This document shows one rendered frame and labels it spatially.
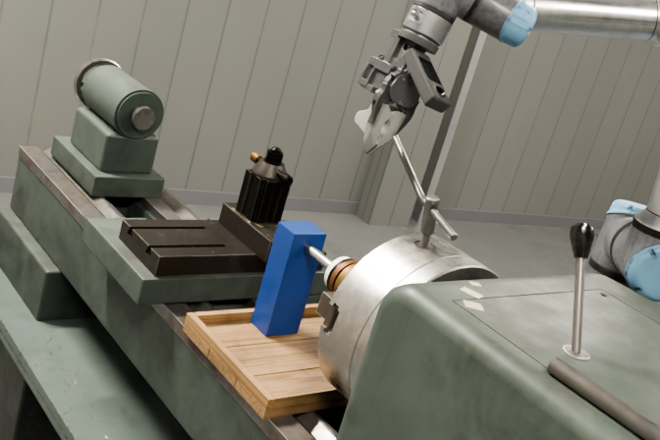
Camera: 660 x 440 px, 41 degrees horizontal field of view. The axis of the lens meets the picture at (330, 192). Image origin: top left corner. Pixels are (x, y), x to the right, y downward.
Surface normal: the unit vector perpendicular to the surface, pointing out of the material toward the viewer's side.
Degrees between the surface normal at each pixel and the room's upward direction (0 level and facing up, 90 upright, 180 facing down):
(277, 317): 90
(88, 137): 90
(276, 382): 0
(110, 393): 0
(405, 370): 90
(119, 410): 0
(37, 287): 90
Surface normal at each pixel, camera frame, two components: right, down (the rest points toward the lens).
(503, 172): 0.50, 0.39
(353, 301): -0.61, -0.38
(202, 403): -0.77, -0.03
